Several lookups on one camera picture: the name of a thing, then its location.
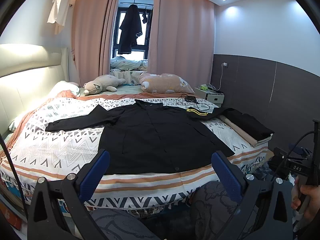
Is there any black shirt with yellow stripes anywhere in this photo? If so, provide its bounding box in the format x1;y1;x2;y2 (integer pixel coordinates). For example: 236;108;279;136
46;100;234;175

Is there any folded black clothes stack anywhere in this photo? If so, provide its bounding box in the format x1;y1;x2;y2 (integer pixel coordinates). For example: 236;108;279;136
219;107;274;141

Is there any person's right hand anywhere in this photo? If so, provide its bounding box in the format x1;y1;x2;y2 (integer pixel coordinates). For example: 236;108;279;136
291;176;320;222

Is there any person's patterned grey trouser leg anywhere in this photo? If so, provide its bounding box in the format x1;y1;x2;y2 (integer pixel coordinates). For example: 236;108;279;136
91;181;237;239

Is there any folded beige cloth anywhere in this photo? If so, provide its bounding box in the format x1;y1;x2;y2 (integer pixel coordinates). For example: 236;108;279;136
219;115;273;147

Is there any white bedside table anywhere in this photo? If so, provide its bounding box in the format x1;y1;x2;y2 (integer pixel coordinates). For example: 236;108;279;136
194;87;225;107

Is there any beige seal plush toy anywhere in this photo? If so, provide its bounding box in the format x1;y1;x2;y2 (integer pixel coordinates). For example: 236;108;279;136
84;74;126;95

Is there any white pillow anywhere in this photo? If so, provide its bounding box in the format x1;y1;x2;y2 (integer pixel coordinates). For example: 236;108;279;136
48;81;80;98

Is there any orange floral pillow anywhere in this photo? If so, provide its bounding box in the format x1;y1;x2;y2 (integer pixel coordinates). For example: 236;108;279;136
139;73;195;94

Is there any light green crumpled blanket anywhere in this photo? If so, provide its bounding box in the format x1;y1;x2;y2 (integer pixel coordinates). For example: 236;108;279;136
110;56;148;71

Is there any cream padded headboard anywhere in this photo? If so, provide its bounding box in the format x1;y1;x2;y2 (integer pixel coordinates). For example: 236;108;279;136
1;43;69;135

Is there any right pink curtain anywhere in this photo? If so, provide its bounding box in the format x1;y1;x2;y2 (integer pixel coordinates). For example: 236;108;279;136
148;0;215;87

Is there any pink curtain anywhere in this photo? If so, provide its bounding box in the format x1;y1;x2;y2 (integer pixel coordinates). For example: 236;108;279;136
148;0;215;87
72;0;119;85

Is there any hanging black jacket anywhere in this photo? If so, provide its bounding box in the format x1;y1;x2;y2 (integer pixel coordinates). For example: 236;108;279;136
118;4;143;55

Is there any left pink curtain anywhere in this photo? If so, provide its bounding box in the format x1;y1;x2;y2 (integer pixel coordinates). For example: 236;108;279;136
72;0;119;85

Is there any hanging white shirt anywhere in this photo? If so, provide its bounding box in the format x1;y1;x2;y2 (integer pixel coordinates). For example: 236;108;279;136
47;0;71;35

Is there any black device with cable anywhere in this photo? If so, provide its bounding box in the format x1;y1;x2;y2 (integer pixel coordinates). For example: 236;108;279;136
176;94;210;111

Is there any white charger cable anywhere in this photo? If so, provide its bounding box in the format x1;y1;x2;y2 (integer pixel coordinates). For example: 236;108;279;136
209;62;230;92

